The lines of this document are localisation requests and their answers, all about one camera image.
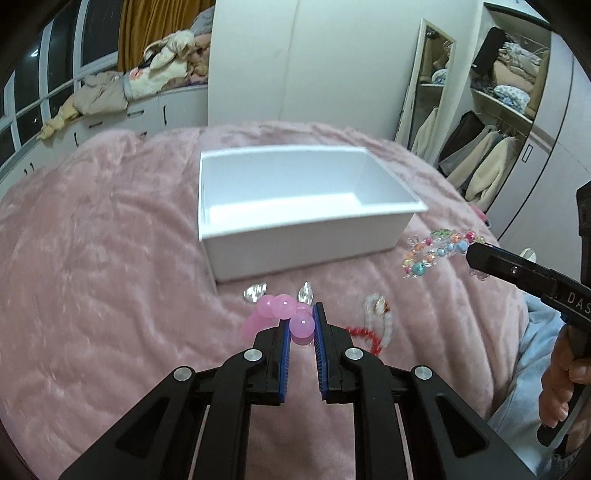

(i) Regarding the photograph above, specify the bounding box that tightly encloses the small clear crystal earring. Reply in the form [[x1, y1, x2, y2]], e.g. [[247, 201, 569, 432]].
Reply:
[[242, 282, 267, 304]]

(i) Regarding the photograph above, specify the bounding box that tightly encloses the teardrop crystal pendant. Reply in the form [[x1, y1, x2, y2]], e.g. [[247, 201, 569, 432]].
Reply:
[[297, 281, 314, 306]]

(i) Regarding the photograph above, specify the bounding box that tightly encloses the standing mirror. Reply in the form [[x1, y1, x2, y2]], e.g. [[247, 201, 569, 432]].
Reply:
[[394, 18, 456, 160]]

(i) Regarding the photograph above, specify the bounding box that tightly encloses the white low window cabinet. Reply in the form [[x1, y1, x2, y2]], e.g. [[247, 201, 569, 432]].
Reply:
[[1, 85, 208, 189]]

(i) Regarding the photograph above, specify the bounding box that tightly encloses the open wardrobe with clothes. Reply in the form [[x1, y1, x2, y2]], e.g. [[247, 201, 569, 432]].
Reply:
[[436, 1, 553, 212]]

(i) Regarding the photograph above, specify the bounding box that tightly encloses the white curved wardrobe door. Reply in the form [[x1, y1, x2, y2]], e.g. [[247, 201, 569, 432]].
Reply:
[[208, 1, 483, 139]]

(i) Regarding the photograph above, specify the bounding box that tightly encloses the light blue jeans leg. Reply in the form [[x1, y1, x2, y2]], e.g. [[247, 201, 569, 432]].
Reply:
[[488, 294, 563, 478]]

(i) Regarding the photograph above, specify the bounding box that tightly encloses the person's right hand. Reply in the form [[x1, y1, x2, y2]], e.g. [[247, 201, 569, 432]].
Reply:
[[539, 326, 590, 428]]

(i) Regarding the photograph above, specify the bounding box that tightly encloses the white rectangular storage box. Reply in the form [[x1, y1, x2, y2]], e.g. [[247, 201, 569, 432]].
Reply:
[[197, 145, 428, 284]]

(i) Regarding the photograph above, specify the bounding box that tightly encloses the red bead bracelet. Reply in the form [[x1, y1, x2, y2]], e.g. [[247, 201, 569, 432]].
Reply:
[[345, 325, 385, 357]]

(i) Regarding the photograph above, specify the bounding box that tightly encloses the pink bead bracelet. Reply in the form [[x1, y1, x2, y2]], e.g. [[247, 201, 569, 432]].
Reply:
[[239, 293, 317, 346]]

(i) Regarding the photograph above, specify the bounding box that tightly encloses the white bead bracelet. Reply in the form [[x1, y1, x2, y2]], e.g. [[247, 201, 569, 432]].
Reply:
[[362, 291, 400, 349]]

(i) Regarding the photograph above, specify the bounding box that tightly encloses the mustard yellow curtain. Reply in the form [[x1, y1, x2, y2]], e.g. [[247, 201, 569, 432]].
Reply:
[[117, 0, 216, 73]]

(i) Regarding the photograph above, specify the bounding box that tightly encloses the pile of clothes on cabinet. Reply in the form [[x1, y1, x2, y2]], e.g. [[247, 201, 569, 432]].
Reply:
[[37, 7, 214, 141]]

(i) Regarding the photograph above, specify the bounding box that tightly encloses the multicolour bead bracelet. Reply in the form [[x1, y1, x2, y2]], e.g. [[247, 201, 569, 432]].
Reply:
[[402, 227, 491, 281]]

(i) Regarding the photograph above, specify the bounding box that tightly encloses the large dark window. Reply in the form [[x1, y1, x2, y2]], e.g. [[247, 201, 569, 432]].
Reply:
[[1, 0, 122, 163]]

